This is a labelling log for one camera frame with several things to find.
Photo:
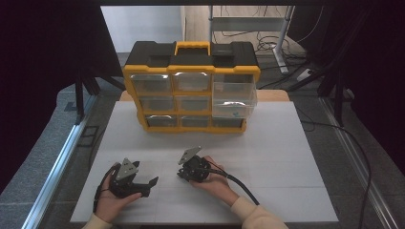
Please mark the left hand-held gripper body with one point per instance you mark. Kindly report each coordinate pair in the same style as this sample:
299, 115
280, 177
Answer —
127, 181

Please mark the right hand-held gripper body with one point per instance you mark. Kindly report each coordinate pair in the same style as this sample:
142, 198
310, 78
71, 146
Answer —
195, 168

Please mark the blue pushpin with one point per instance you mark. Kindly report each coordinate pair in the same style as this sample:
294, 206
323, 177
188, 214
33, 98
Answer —
236, 113

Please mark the clear plastic drawer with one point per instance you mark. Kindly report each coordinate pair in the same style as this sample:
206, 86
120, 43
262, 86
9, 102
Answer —
234, 95

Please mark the yellow black organizer box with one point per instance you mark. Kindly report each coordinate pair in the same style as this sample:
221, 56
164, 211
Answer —
191, 58

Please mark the person's left hand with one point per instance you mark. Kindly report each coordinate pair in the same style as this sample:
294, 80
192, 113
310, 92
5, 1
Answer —
111, 203

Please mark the person's right hand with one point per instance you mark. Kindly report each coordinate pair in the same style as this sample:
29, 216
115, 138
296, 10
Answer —
218, 184

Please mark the group of small clear drawers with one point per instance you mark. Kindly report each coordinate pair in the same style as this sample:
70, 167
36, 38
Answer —
191, 103

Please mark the black stand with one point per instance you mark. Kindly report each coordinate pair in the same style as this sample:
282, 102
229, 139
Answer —
79, 98

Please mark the black curtain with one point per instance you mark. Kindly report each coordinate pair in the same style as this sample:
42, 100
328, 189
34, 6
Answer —
47, 63
366, 63

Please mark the white power strip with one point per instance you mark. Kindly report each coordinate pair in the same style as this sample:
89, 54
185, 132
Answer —
304, 74

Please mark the aluminium rail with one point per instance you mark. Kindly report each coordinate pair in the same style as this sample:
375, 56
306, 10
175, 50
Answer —
356, 159
57, 168

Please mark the grey metal desk frame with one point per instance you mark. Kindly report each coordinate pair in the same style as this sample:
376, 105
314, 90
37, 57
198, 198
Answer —
248, 24

